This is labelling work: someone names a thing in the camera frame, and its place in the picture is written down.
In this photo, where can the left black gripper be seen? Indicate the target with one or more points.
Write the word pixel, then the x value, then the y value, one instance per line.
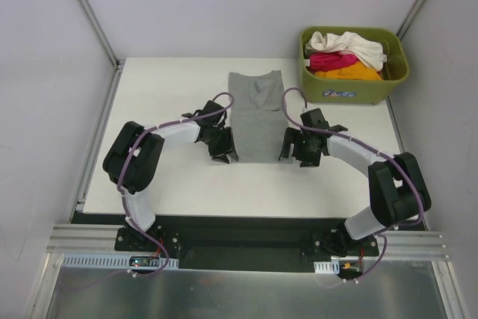
pixel 222 143

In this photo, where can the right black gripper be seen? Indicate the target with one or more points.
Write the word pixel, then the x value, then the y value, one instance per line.
pixel 295 146

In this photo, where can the grey t shirt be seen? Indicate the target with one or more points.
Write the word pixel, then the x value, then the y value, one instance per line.
pixel 257 120

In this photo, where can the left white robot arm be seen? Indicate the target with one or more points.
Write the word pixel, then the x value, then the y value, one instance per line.
pixel 133 158

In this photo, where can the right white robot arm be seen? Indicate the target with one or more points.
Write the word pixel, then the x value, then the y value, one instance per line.
pixel 397 190

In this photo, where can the green plastic bin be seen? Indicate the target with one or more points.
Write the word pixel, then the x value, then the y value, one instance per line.
pixel 394 72

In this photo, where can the pink t shirt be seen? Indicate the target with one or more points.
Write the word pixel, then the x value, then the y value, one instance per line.
pixel 324 62

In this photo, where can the orange t shirt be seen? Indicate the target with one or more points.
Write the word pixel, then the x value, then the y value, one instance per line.
pixel 357 71

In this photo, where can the white t shirt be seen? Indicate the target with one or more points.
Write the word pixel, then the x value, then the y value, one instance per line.
pixel 370 53

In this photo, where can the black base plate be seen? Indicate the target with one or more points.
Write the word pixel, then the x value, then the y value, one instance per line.
pixel 288 245

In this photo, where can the right white cable duct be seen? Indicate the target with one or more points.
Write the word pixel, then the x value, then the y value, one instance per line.
pixel 327 267

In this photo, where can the white cable duct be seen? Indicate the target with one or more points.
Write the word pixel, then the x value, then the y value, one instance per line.
pixel 327 267
pixel 118 262

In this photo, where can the aluminium rail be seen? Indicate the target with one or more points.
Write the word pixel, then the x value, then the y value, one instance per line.
pixel 92 238

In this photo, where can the left white cable duct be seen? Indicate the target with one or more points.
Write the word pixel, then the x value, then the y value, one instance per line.
pixel 118 262

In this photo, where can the left aluminium frame post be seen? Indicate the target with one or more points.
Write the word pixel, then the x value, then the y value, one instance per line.
pixel 98 31

